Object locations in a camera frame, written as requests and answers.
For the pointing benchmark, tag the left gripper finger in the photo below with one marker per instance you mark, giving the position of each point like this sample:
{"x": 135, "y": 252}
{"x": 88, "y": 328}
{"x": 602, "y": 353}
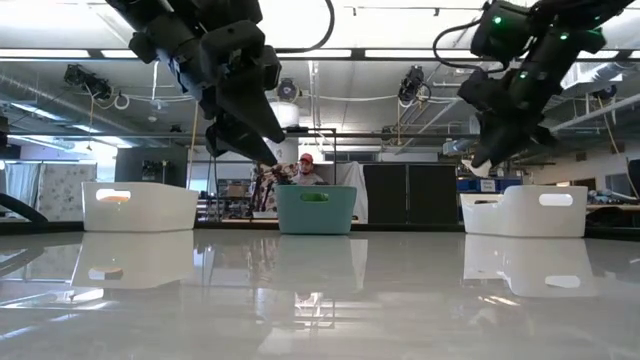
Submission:
{"x": 235, "y": 140}
{"x": 250, "y": 107}

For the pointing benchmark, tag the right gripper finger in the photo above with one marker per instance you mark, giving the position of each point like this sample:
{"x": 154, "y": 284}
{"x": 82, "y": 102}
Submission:
{"x": 507, "y": 137}
{"x": 485, "y": 132}

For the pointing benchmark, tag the orange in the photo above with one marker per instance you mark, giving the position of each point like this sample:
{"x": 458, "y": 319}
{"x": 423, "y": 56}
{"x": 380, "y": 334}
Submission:
{"x": 115, "y": 199}

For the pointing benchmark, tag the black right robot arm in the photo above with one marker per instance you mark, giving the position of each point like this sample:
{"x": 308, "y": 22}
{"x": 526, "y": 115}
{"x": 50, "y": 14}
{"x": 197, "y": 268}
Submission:
{"x": 575, "y": 15}

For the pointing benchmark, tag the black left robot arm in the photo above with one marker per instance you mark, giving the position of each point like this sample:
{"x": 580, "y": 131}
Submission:
{"x": 150, "y": 20}

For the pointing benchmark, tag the white cylindrical tank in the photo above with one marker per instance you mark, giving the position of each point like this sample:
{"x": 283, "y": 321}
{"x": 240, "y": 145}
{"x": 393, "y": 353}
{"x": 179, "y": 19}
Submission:
{"x": 292, "y": 115}

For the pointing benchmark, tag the black ceiling-hung device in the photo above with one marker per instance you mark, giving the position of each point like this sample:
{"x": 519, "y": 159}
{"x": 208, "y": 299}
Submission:
{"x": 412, "y": 85}
{"x": 291, "y": 90}
{"x": 87, "y": 82}

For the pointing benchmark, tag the patterned cloth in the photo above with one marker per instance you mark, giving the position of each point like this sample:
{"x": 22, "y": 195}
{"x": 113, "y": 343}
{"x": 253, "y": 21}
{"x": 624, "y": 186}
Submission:
{"x": 272, "y": 175}

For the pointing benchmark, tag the blue storage bin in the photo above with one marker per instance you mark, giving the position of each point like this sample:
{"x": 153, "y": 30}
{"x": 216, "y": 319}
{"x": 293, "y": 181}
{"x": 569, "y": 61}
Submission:
{"x": 470, "y": 184}

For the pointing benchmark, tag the person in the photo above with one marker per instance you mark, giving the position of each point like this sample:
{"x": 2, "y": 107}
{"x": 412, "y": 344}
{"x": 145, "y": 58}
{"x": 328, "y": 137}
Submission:
{"x": 306, "y": 177}

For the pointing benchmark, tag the white plastic basket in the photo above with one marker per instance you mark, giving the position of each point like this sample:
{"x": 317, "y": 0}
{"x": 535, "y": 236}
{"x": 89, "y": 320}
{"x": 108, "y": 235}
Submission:
{"x": 150, "y": 210}
{"x": 520, "y": 220}

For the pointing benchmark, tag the green bell pepper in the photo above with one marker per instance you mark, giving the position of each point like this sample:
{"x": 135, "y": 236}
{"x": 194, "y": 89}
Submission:
{"x": 314, "y": 197}

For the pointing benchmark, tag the black cabinet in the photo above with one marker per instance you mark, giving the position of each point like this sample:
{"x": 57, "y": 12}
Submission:
{"x": 410, "y": 195}

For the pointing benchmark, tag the teal plastic basket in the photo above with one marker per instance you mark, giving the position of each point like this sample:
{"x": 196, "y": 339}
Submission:
{"x": 315, "y": 220}

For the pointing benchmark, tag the white cloth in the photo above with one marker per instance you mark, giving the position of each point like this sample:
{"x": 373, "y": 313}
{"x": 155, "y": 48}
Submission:
{"x": 352, "y": 180}

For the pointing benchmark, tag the white floral-print panel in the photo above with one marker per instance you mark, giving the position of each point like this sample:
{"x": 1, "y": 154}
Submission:
{"x": 65, "y": 192}

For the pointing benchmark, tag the white curtain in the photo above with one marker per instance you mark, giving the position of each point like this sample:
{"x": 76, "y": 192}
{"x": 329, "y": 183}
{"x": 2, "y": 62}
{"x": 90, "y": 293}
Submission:
{"x": 20, "y": 182}

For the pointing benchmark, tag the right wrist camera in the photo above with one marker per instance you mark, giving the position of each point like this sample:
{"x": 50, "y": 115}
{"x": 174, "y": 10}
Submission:
{"x": 480, "y": 90}

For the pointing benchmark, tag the black metal rack frame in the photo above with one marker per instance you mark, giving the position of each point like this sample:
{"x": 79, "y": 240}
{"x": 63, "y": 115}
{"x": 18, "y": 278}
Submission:
{"x": 315, "y": 130}

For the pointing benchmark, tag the silver ventilation duct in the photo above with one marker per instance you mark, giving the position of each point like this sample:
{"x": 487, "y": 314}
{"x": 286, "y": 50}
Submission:
{"x": 600, "y": 80}

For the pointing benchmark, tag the black aluminium table frame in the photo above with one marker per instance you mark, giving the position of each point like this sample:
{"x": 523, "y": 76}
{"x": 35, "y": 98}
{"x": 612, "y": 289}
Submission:
{"x": 235, "y": 226}

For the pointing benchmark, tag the dark grey wall panel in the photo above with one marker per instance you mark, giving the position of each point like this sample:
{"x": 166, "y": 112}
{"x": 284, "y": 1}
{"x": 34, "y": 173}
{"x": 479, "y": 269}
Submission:
{"x": 130, "y": 165}

